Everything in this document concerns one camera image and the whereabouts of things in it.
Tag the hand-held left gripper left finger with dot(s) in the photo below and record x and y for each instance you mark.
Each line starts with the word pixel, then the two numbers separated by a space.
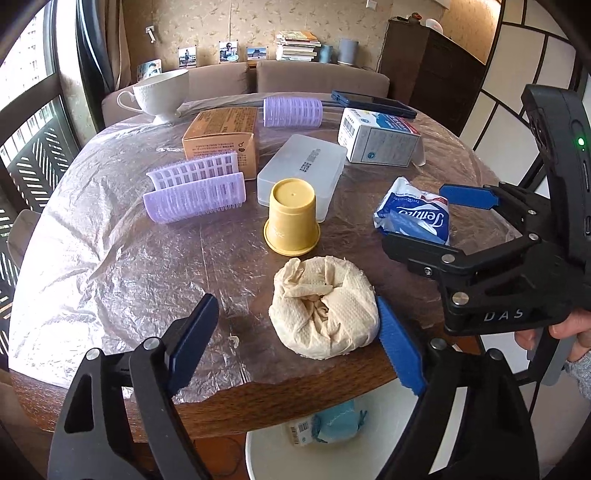
pixel 194 337

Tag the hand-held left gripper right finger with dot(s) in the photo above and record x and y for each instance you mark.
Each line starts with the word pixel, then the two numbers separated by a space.
pixel 399 350

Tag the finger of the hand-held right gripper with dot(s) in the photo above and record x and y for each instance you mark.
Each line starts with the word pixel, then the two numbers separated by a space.
pixel 471 196
pixel 415 251

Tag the blue white tissue pack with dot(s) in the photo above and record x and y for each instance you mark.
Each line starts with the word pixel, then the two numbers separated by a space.
pixel 415 212

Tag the beige paper towel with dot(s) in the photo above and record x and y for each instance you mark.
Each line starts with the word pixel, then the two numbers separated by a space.
pixel 323 314

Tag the purple hair roller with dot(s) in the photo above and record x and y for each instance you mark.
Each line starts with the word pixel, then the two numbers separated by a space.
pixel 194 201
pixel 293 112

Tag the brown cardboard box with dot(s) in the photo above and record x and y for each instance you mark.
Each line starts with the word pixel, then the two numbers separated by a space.
pixel 217 134

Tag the person's right hand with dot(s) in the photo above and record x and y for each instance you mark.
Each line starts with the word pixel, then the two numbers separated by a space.
pixel 577 330

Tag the blue crumpled packet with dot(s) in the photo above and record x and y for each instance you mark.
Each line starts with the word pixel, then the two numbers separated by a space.
pixel 337 422

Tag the white and blue carton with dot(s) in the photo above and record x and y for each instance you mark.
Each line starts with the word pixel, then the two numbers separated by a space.
pixel 383 141

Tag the dark wooden cabinet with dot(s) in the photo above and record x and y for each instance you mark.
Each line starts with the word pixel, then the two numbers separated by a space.
pixel 434 74

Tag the white barcode wrapper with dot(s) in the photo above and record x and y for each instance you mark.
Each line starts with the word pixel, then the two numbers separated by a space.
pixel 301 434

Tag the yellow plastic cup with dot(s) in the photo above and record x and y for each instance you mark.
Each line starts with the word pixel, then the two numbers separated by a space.
pixel 291 212

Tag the dark blue smartphone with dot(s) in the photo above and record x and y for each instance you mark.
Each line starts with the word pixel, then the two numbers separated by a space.
pixel 369 102

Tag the translucent plastic box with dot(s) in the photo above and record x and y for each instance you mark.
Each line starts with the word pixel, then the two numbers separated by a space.
pixel 304 161

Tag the white panelled sliding door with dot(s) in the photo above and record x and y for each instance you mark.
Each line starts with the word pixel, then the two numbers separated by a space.
pixel 521 46

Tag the pale flattened hair roller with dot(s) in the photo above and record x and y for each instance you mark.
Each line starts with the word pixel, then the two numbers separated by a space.
pixel 194 170

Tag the white round lamp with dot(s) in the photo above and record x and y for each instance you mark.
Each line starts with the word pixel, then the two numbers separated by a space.
pixel 434 26

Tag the orange item on cabinet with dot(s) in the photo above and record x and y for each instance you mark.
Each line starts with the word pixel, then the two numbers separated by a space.
pixel 413 19

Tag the grey cylinder speaker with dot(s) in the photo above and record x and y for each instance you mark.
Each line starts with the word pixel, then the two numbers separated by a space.
pixel 348 50

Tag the brown sofa back cushion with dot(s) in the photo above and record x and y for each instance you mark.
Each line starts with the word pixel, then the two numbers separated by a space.
pixel 318 78
pixel 217 78

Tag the blue cup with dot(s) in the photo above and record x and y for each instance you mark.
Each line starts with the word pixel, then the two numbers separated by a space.
pixel 325 54

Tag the stack of books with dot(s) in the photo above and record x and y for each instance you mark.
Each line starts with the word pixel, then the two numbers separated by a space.
pixel 298 46

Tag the brown sofa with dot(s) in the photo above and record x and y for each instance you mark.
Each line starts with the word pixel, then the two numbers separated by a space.
pixel 113 108

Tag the white teacup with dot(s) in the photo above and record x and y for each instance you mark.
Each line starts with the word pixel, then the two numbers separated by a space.
pixel 161 94

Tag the leaning photo print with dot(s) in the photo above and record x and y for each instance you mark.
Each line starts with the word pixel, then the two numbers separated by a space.
pixel 150 69

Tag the dark curtain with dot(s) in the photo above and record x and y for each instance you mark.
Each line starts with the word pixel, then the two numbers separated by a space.
pixel 94 55

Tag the photo print on wall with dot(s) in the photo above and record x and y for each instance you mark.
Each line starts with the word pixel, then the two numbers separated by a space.
pixel 188 57
pixel 257 53
pixel 228 51

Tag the window with dark frame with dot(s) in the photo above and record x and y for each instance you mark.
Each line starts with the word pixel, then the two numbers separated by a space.
pixel 32 138

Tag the white wall hook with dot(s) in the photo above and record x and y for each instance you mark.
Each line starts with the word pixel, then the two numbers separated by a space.
pixel 150 33

